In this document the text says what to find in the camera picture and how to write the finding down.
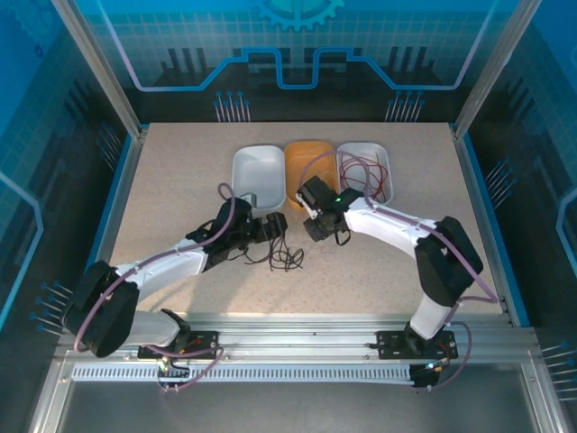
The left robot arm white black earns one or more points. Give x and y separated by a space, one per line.
158 268

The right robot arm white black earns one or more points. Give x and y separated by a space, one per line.
396 225

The orange plastic tray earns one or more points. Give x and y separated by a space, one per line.
295 180

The white plastic tray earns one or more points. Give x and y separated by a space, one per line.
258 171
360 151

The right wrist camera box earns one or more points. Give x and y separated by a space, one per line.
306 205

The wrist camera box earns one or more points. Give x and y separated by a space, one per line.
306 205
249 198

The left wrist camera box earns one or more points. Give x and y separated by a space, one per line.
249 198

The aluminium mounting rail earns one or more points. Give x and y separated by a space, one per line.
293 334

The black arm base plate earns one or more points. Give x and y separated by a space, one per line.
392 345
203 345

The aluminium table side rail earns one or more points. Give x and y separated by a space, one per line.
127 180
471 180

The aluminium frame post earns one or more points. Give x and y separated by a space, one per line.
493 67
101 67

